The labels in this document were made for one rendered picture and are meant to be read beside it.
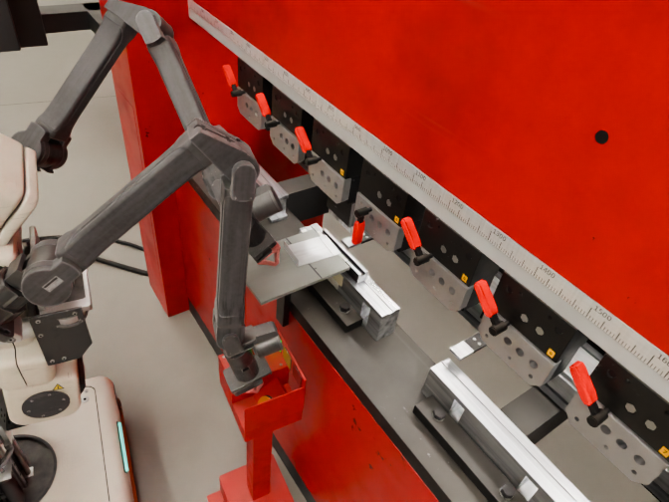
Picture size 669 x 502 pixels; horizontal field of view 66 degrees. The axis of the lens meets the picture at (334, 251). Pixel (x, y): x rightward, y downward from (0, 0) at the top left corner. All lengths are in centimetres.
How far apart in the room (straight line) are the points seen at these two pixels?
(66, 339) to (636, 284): 110
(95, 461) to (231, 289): 100
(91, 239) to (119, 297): 176
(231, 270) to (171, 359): 144
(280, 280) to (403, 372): 38
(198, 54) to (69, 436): 133
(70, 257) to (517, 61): 77
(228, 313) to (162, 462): 118
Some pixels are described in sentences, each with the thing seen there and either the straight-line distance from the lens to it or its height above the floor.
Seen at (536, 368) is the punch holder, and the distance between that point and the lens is 97.
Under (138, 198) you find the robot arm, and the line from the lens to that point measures 93.
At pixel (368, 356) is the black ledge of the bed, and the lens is 133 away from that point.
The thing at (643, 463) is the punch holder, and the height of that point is 122.
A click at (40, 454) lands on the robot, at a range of 198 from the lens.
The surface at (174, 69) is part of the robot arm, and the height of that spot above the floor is 144.
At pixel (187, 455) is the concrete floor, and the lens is 217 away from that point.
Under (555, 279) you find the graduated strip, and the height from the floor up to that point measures 139.
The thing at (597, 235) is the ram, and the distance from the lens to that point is 81.
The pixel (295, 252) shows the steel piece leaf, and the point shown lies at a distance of 137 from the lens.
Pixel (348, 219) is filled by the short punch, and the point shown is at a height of 113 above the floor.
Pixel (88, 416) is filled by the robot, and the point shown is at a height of 28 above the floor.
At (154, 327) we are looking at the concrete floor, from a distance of 255.
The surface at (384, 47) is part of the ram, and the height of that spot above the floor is 158.
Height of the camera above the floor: 191
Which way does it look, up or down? 41 degrees down
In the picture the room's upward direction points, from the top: 8 degrees clockwise
